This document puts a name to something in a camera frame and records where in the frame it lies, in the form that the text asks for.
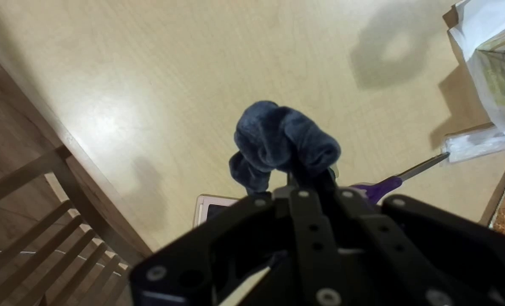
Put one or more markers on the dark gray scrunchie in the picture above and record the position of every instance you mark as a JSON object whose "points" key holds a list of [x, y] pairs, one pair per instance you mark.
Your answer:
{"points": [[271, 136]]}

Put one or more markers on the purple handled scissors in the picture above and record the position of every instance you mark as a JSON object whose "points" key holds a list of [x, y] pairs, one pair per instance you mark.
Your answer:
{"points": [[374, 192]]}

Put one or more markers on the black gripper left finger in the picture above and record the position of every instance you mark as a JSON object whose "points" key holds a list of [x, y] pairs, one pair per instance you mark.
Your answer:
{"points": [[209, 262]]}

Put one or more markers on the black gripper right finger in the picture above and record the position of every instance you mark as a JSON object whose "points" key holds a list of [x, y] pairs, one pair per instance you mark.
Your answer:
{"points": [[400, 253]]}

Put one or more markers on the pink framed small device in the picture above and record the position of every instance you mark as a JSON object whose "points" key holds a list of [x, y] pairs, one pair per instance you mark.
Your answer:
{"points": [[208, 206]]}

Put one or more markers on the blue patterned tissue box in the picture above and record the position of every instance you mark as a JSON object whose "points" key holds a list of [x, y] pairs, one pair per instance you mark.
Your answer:
{"points": [[480, 34]]}

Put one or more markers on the light wooden chair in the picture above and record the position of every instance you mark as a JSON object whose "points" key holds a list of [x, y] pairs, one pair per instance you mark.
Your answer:
{"points": [[73, 255]]}

